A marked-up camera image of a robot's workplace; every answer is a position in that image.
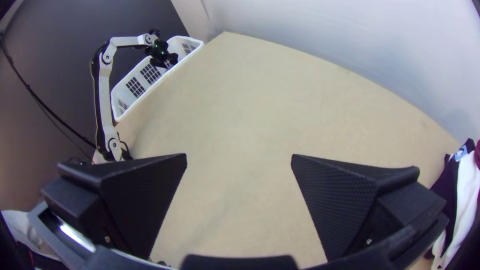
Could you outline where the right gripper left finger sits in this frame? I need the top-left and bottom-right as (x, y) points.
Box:
(40, 152), (188, 260)

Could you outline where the white laundry basket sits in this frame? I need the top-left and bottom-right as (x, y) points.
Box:
(110, 35), (205, 123)

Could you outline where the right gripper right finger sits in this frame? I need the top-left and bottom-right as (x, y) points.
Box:
(290, 153), (450, 262)

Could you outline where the black cable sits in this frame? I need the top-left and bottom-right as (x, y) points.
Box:
(0, 32), (97, 150)

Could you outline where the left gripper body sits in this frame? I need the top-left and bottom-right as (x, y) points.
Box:
(149, 52), (180, 70)

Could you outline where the heap of clothes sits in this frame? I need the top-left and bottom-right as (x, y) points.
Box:
(423, 137), (480, 270)

